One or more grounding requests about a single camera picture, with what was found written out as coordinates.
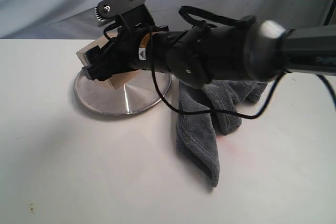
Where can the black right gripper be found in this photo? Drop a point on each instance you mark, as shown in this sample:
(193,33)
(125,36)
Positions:
(151,49)

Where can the grey-blue fluffy towel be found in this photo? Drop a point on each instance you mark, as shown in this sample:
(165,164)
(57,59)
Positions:
(196,134)

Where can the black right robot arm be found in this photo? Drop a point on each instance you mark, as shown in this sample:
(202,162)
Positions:
(216,48)

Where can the round stainless steel plate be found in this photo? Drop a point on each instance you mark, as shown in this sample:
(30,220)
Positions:
(135,96)

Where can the black backdrop stand pole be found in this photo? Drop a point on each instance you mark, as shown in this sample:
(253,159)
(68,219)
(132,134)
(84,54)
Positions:
(330,13)

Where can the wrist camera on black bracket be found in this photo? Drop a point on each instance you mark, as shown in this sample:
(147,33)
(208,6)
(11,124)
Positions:
(123,12)

